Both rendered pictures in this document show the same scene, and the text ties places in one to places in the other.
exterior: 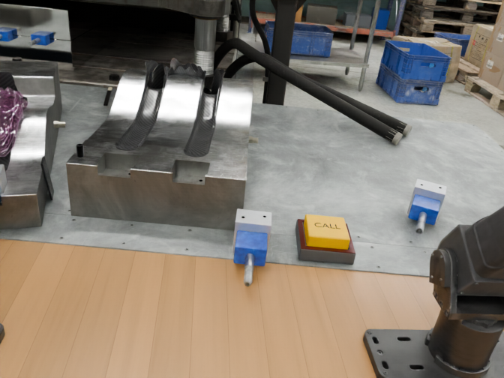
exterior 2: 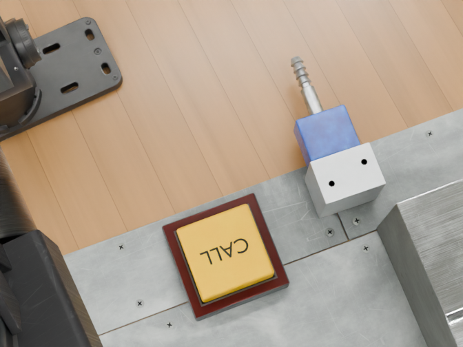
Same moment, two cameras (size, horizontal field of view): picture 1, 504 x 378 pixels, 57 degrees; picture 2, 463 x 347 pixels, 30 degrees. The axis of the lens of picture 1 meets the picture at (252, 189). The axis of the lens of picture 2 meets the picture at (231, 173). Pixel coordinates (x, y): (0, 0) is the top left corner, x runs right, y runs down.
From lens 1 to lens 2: 0.77 m
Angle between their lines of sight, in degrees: 76
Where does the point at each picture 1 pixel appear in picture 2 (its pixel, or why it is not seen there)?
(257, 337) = (252, 21)
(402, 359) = (69, 52)
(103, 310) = not seen: outside the picture
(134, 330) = not seen: outside the picture
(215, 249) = (389, 157)
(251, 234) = (335, 148)
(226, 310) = (309, 44)
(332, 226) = (215, 255)
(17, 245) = not seen: outside the picture
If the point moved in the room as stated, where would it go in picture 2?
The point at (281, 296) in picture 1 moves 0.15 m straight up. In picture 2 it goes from (249, 105) to (253, 33)
